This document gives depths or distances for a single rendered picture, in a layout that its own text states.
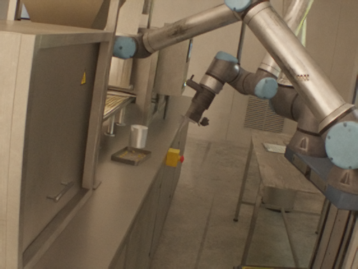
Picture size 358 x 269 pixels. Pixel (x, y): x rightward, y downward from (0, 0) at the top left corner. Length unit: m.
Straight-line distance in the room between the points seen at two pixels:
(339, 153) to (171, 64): 1.48
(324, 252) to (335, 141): 0.86
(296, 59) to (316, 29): 4.73
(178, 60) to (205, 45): 3.44
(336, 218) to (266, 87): 0.68
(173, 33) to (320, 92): 0.68
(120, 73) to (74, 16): 1.06
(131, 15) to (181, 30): 0.81
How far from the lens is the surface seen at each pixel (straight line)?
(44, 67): 1.10
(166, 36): 1.97
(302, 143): 2.13
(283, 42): 1.59
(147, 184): 1.84
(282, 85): 2.22
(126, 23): 2.70
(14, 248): 1.06
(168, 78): 2.78
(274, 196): 4.23
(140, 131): 2.32
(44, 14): 1.72
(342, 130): 1.50
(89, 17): 1.67
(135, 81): 2.75
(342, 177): 1.71
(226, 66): 1.98
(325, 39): 6.32
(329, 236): 2.23
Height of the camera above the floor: 1.39
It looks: 13 degrees down
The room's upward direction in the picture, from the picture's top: 9 degrees clockwise
